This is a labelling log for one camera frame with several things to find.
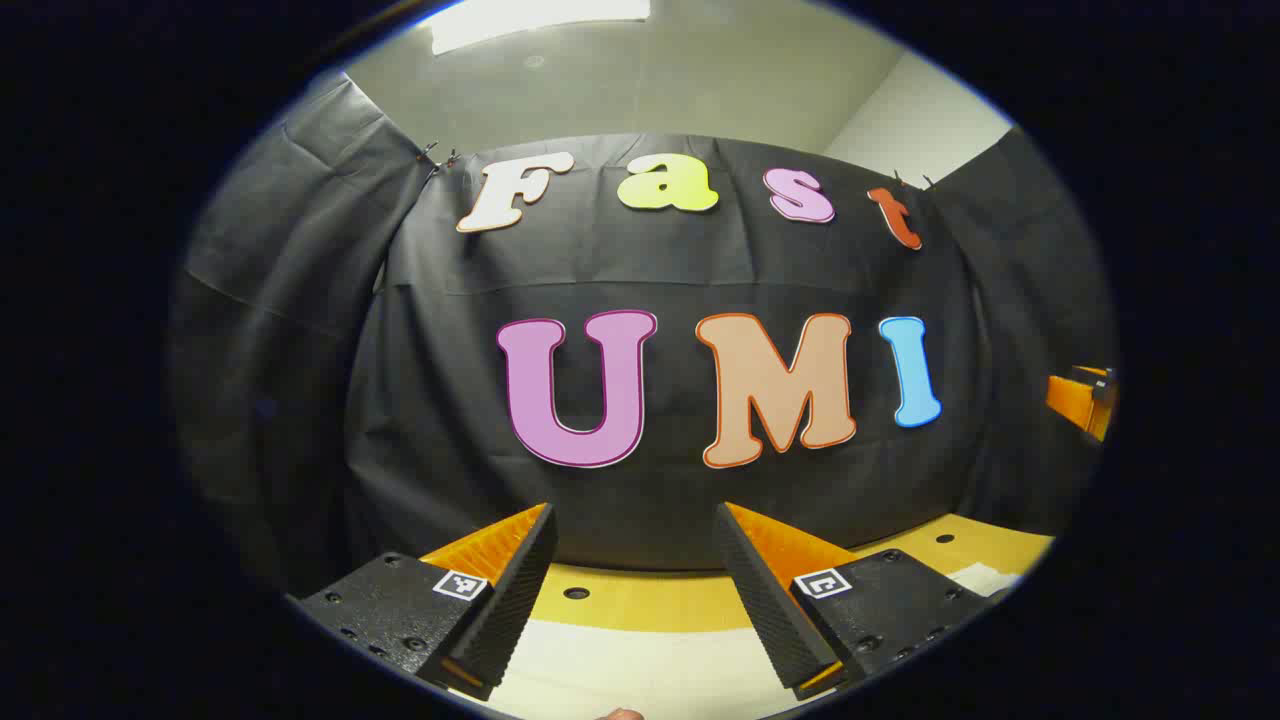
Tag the black backdrop cloth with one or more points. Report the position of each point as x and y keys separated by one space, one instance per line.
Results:
x=660 y=500

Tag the ceiling light panel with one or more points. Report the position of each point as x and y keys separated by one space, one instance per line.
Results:
x=530 y=20

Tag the white jeans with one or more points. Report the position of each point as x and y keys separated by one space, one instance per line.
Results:
x=640 y=670

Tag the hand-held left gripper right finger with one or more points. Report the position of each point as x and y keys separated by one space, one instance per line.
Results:
x=765 y=610

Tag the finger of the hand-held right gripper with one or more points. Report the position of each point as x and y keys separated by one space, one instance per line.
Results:
x=1078 y=400

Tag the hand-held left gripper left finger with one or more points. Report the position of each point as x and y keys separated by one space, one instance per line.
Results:
x=510 y=610

